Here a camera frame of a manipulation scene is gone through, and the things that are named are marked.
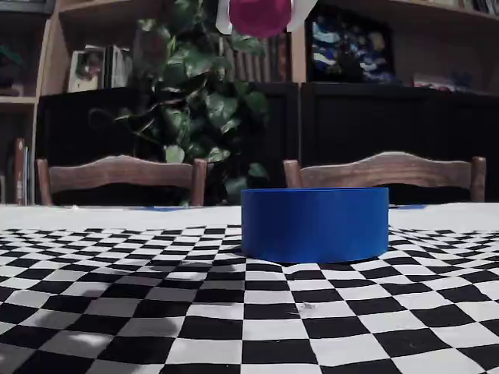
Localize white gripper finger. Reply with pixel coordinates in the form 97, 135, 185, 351
286, 0, 319, 33

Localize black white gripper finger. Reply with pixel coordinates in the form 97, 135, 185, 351
215, 0, 235, 35

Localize pink ball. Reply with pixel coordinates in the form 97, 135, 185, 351
228, 0, 293, 39

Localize white upright box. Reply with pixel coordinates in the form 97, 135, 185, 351
104, 44, 133, 89

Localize flat red white box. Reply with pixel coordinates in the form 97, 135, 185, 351
412, 72, 459, 91

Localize white framed picture box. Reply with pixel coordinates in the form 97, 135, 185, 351
68, 46, 105, 94

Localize black flat box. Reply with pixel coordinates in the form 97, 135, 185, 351
0, 0, 55, 15

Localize blue round box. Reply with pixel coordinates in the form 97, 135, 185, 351
240, 186, 390, 264

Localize dark book spines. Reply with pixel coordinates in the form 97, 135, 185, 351
220, 34, 293, 83

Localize starry night painting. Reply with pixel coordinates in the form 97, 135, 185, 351
305, 10, 395, 83

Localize dark red plant pot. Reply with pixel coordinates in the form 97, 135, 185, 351
133, 23, 172, 81

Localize green leafy houseplant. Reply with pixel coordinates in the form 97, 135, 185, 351
88, 0, 274, 206

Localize black cabinet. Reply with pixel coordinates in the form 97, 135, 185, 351
37, 81, 499, 206

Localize light wooden bookshelf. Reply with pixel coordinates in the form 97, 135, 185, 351
0, 0, 499, 206

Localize brown wooden chair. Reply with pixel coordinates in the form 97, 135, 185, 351
36, 155, 208, 206
283, 151, 487, 203

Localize dark green figurine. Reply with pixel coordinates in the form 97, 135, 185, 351
0, 44, 24, 89

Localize thin light books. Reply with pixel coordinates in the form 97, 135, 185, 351
24, 146, 36, 206

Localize brown upright book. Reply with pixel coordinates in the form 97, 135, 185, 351
14, 137, 27, 206

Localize white mat with checkered print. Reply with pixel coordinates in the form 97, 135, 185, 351
0, 203, 499, 374

